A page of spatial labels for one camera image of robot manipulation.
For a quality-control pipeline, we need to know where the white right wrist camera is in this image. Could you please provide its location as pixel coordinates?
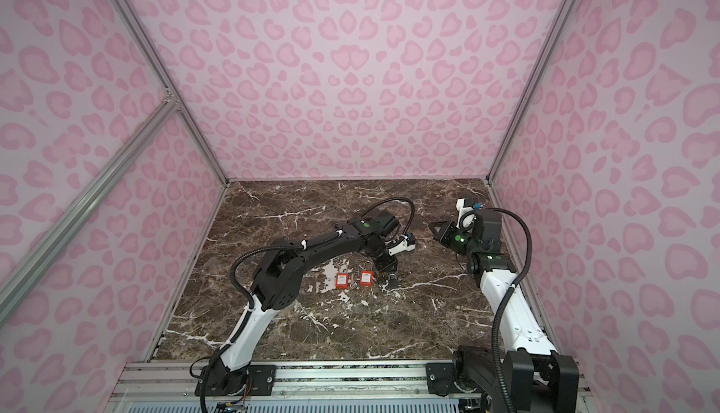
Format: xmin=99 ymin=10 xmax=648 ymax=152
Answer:
xmin=456 ymin=198 xmax=484 ymax=230

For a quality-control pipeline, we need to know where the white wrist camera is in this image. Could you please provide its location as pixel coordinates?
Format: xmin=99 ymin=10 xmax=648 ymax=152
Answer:
xmin=387 ymin=232 xmax=416 ymax=256
xmin=456 ymin=198 xmax=484 ymax=230

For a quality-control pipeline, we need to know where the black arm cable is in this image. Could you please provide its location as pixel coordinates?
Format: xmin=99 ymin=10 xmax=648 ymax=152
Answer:
xmin=199 ymin=196 xmax=416 ymax=413
xmin=483 ymin=206 xmax=534 ymax=413

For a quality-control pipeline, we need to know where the red padlock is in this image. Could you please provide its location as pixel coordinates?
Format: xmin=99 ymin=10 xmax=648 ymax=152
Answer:
xmin=335 ymin=272 xmax=351 ymax=289
xmin=358 ymin=271 xmax=375 ymax=287

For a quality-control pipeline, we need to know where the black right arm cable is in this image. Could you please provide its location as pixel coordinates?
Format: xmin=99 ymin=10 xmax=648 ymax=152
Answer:
xmin=483 ymin=206 xmax=534 ymax=413

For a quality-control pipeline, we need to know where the diagonal aluminium frame bar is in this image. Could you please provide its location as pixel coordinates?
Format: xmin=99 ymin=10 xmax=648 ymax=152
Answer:
xmin=1 ymin=96 xmax=177 ymax=324

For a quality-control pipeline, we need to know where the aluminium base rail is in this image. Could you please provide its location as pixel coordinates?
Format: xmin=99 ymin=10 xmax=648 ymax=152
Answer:
xmin=105 ymin=360 xmax=481 ymax=412

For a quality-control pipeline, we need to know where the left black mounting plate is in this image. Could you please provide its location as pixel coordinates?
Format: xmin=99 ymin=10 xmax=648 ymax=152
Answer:
xmin=194 ymin=362 xmax=277 ymax=397

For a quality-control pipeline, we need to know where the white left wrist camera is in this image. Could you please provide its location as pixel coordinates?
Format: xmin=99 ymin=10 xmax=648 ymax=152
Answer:
xmin=387 ymin=232 xmax=416 ymax=256

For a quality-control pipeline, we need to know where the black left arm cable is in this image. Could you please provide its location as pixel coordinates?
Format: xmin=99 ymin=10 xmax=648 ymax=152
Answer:
xmin=199 ymin=196 xmax=416 ymax=413

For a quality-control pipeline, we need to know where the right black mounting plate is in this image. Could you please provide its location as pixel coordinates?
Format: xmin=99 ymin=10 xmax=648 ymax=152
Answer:
xmin=425 ymin=362 xmax=462 ymax=397

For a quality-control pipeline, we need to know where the black mounting plate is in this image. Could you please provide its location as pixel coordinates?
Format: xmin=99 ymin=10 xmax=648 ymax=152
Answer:
xmin=194 ymin=362 xmax=277 ymax=397
xmin=425 ymin=362 xmax=462 ymax=397

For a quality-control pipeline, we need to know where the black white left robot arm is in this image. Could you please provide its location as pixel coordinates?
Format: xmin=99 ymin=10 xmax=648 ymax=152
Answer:
xmin=195 ymin=211 xmax=416 ymax=398

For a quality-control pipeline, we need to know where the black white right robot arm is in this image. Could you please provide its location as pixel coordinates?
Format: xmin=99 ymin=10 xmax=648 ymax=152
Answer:
xmin=427 ymin=199 xmax=581 ymax=412

